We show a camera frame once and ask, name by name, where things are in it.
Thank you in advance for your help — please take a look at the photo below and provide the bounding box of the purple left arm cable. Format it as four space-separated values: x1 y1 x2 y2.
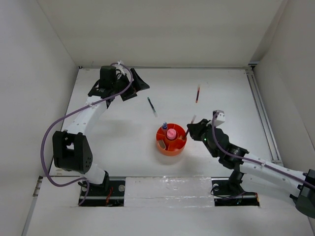
40 62 135 206

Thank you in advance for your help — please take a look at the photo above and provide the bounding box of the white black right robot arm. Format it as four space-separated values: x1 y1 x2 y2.
187 115 315 218

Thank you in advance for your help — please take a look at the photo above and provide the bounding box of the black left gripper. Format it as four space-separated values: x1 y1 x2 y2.
111 69 149 101

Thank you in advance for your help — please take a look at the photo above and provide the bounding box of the green gel pen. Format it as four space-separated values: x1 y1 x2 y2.
147 97 158 118

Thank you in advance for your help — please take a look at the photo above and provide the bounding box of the aluminium rail at table edge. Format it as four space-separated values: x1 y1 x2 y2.
245 64 283 166

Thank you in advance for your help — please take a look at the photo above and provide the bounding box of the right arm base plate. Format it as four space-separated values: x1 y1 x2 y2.
210 177 260 207

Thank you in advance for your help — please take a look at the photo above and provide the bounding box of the pink-capped patterned bottle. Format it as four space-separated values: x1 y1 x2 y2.
166 128 177 140

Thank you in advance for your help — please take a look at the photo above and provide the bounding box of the pink white mini stapler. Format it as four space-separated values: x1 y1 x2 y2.
158 140 166 149

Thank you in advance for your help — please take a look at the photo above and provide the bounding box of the orange round organizer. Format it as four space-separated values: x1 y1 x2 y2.
156 123 187 156

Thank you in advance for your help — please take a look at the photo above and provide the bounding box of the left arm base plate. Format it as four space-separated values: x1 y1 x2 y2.
79 178 126 207

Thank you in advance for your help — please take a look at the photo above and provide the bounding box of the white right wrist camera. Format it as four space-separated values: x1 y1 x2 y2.
213 110 225 127

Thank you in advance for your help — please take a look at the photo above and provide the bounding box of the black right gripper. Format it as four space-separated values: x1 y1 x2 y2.
187 118 218 158

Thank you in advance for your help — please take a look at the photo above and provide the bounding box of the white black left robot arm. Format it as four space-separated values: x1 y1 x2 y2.
52 63 149 195

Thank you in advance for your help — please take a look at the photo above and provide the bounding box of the dark red orange-tipped pen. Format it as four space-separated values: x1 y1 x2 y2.
195 85 200 103

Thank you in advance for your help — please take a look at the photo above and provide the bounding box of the red gel pen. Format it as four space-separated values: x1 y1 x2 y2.
184 115 197 141

